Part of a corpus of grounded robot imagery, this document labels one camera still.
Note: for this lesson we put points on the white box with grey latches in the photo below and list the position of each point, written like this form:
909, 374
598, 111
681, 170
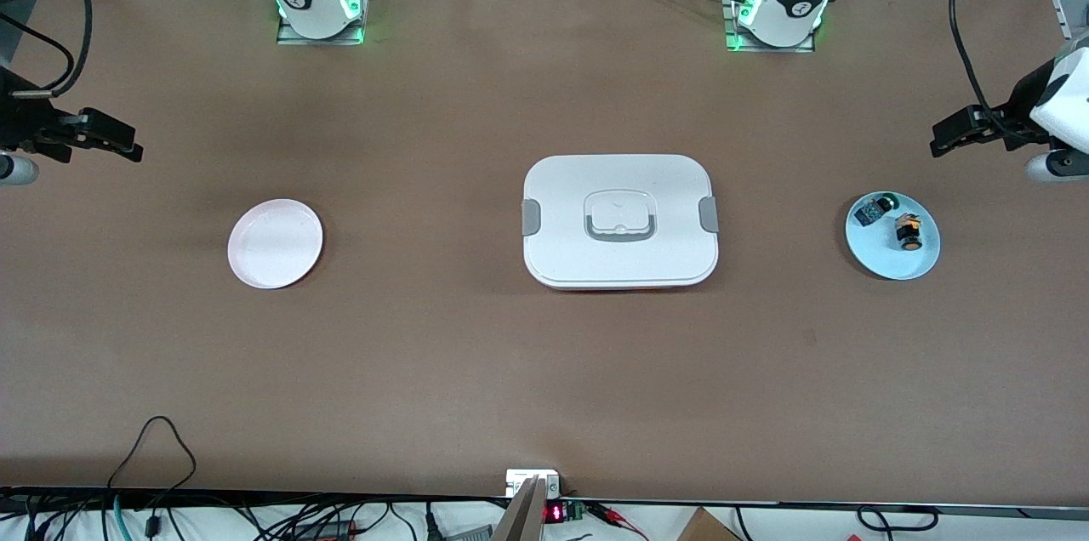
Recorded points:
621, 256

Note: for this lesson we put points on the blue switch with green button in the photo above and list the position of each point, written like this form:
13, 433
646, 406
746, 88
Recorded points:
869, 213

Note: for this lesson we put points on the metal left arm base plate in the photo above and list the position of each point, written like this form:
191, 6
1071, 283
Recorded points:
770, 48

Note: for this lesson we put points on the brown cardboard piece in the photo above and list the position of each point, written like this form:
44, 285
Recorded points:
706, 527

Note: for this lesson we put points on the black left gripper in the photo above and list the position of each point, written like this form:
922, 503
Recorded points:
1009, 112

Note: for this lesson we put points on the pale pink round plate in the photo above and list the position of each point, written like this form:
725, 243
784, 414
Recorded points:
272, 247

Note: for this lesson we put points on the red digit display module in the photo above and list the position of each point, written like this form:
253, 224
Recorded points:
555, 513

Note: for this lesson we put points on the light blue round plate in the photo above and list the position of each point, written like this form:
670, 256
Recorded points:
885, 256

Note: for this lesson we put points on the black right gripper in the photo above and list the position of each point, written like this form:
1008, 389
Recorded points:
24, 121

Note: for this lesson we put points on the black power adapter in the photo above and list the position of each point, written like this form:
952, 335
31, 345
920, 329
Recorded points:
327, 531

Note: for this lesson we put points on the orange and black push-button switch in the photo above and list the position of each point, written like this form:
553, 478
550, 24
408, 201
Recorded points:
909, 233

